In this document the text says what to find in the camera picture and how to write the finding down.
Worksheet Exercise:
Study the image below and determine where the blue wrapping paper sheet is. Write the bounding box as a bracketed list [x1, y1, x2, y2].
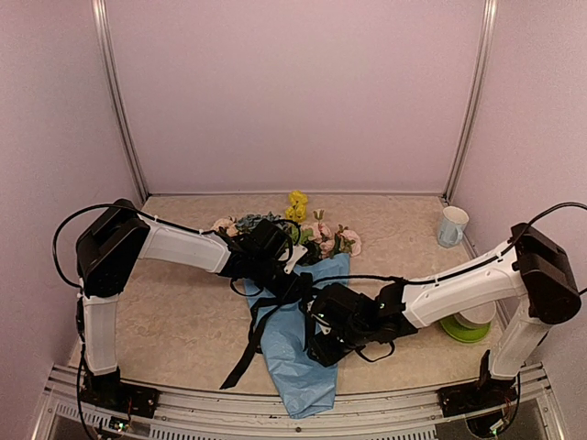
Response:
[260, 254, 350, 420]

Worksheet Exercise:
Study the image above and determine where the green plate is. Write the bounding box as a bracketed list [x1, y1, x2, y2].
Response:
[439, 316, 492, 344]

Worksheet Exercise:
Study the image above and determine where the white ceramic bowl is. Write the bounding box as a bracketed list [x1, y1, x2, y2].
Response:
[454, 302, 496, 329]

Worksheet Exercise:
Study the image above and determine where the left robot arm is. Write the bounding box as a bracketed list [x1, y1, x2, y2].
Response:
[73, 199, 313, 418]

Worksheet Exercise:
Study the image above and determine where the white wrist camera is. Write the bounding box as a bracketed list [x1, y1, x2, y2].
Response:
[279, 245, 307, 274]
[310, 313, 331, 335]

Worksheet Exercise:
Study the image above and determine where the light blue ceramic mug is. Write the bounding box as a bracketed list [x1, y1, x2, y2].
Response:
[437, 206, 470, 248]

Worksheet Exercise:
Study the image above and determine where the black ribbon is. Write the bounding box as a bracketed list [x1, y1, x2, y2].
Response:
[218, 272, 322, 391]

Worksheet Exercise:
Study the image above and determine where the blue fake rose bunch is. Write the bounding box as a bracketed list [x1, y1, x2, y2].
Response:
[235, 212, 282, 235]

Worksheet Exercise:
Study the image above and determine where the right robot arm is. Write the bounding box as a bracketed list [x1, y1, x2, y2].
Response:
[307, 223, 581, 417]

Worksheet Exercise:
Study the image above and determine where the aluminium frame post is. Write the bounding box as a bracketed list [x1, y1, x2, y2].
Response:
[442, 0, 499, 204]
[91, 0, 150, 203]

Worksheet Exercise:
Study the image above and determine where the yellow fake flower stem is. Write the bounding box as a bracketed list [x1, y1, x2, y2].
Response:
[285, 190, 308, 224]

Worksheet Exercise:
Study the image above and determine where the pink fake rose bunch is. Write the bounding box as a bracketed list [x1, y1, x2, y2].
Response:
[300, 209, 362, 262]

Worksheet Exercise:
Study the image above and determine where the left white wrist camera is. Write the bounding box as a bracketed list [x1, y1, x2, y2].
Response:
[279, 245, 307, 274]

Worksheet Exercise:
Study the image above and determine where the left aluminium frame post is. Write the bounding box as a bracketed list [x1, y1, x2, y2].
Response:
[91, 0, 150, 203]

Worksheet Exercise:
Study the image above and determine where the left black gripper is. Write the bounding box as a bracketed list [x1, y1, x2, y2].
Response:
[249, 255, 305, 303]

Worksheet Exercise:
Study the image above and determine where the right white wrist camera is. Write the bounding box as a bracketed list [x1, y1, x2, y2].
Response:
[310, 313, 331, 335]

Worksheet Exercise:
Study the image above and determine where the right aluminium frame post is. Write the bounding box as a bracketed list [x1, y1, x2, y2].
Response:
[442, 0, 499, 204]

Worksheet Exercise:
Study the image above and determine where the front aluminium rail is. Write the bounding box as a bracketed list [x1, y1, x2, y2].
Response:
[43, 364, 559, 440]

